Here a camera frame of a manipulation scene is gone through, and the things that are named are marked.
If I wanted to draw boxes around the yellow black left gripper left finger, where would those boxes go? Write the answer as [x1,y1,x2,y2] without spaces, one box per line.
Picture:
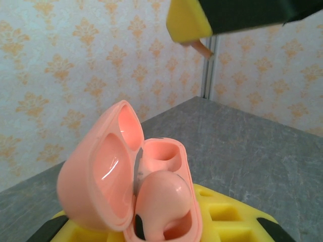
[25,210,127,242]

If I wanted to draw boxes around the pink earbud charging case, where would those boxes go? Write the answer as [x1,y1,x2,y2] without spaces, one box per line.
[57,99,202,242]

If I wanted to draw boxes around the aluminium frame post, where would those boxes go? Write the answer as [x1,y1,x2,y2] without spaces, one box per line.
[201,35,219,99]

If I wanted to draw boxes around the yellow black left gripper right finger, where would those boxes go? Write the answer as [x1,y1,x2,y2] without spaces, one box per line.
[193,183,298,242]

